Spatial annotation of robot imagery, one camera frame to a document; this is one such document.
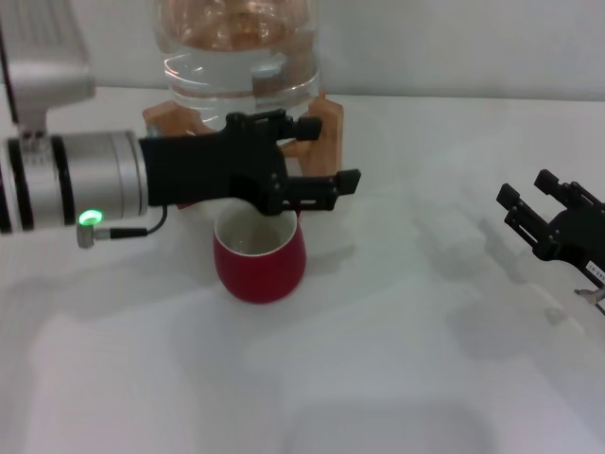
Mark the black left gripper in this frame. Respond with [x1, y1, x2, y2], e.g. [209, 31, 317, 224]
[139, 108, 363, 218]

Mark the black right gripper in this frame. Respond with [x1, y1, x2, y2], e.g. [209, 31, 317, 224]
[495, 168, 605, 285]

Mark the red ceramic cup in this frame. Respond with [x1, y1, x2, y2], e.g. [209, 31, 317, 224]
[212, 201, 308, 305]

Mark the wooden jar stand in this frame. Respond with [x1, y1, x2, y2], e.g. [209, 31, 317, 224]
[142, 92, 345, 210]

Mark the clear glass water jar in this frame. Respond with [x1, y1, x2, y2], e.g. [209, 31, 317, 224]
[151, 0, 325, 138]

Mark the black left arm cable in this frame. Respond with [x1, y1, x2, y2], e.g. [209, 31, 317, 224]
[75, 205, 169, 250]

